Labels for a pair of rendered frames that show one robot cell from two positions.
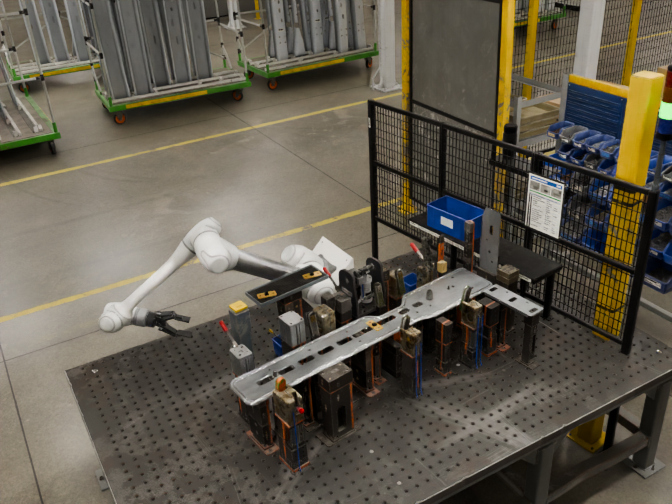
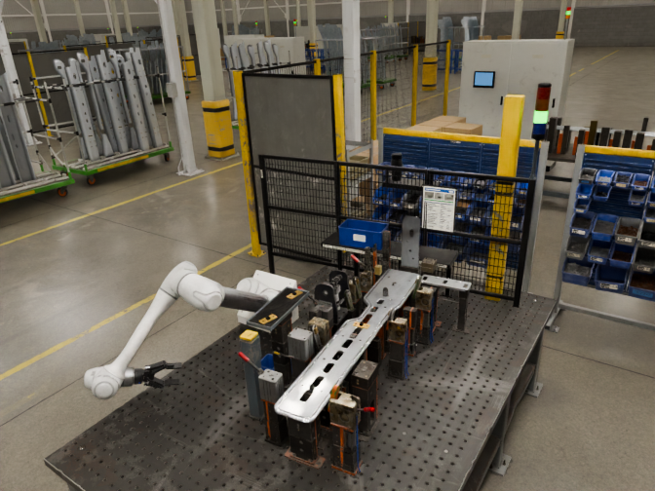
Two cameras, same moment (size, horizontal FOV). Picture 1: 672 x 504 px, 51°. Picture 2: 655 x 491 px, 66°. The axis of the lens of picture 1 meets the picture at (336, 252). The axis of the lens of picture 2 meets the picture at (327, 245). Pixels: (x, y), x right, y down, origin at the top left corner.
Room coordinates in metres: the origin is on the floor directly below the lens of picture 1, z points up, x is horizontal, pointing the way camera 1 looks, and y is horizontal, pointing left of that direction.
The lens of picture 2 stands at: (0.70, 0.97, 2.44)
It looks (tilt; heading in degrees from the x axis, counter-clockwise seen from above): 24 degrees down; 334
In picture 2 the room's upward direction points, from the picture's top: 2 degrees counter-clockwise
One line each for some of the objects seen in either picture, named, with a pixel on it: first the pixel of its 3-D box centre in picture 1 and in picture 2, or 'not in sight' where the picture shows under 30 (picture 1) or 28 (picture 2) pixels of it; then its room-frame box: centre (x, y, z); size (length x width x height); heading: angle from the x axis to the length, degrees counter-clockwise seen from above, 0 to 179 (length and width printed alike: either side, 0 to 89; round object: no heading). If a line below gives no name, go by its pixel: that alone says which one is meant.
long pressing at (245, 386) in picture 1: (372, 329); (361, 328); (2.59, -0.14, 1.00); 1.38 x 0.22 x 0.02; 126
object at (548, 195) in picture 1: (544, 205); (439, 208); (3.12, -1.04, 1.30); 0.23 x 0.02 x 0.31; 36
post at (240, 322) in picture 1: (244, 349); (253, 377); (2.60, 0.44, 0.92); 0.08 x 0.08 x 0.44; 36
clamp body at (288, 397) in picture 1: (291, 428); (346, 433); (2.12, 0.22, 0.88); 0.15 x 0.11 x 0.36; 36
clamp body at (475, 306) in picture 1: (470, 334); (423, 316); (2.68, -0.60, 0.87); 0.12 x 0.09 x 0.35; 36
